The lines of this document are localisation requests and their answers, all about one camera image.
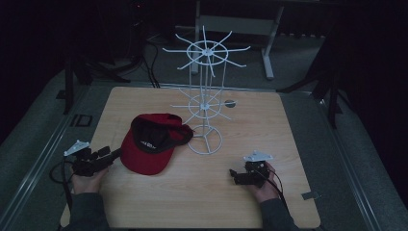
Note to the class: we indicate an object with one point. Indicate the person's right hand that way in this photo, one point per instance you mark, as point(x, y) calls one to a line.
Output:
point(268, 189)

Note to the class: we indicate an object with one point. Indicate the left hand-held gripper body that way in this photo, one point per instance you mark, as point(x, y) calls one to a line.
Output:
point(86, 165)

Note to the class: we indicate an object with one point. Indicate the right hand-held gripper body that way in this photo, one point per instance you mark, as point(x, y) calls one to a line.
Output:
point(255, 171)

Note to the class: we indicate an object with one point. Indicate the white metal table frame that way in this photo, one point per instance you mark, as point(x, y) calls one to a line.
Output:
point(239, 25)

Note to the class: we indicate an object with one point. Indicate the black tripod stand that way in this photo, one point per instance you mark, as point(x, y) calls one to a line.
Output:
point(69, 83)
point(330, 89)

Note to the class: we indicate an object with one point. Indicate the black floor socket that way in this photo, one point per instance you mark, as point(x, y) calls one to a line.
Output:
point(81, 120)

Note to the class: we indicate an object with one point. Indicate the person's left hand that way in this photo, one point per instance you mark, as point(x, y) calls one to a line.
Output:
point(87, 183)

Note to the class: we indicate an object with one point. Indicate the red baseball cap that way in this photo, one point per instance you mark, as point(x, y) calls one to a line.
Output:
point(150, 144)

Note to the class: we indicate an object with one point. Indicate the grey tape strip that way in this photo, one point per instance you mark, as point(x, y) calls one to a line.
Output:
point(310, 195)

